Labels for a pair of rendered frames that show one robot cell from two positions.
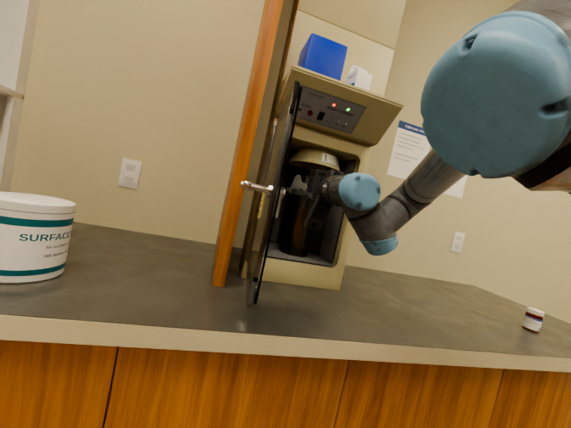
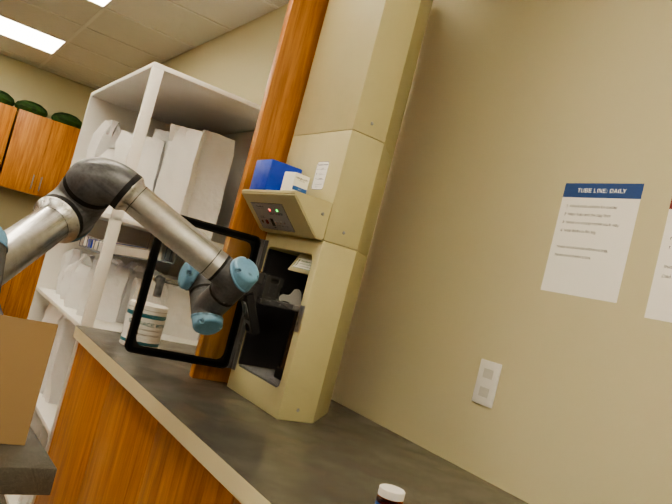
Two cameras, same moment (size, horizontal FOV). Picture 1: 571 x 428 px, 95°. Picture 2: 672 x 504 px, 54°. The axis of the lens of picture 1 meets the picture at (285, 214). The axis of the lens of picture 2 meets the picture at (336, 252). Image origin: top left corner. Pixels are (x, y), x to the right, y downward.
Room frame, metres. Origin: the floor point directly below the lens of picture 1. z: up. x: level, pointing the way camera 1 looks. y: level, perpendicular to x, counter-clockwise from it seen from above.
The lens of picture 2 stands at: (0.34, -1.83, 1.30)
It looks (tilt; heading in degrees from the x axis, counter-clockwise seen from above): 3 degrees up; 72
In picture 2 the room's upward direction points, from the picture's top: 14 degrees clockwise
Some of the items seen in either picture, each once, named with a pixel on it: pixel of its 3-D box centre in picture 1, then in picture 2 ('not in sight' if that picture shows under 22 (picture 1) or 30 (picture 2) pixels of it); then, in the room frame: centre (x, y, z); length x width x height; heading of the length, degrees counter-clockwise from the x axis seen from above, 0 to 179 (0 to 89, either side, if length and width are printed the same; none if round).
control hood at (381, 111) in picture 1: (337, 110); (280, 213); (0.74, -0.08, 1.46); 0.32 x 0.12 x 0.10; 105
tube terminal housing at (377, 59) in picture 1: (307, 164); (322, 275); (0.92, -0.04, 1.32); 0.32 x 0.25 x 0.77; 105
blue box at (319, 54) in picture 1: (319, 66); (275, 179); (0.72, -0.01, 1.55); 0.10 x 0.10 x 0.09; 15
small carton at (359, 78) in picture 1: (357, 86); (294, 185); (0.75, -0.12, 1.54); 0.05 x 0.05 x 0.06; 22
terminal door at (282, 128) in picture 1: (266, 195); (195, 291); (0.59, 0.05, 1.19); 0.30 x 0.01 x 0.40; 9
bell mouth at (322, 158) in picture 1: (315, 159); (320, 268); (0.90, -0.06, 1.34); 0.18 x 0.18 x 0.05
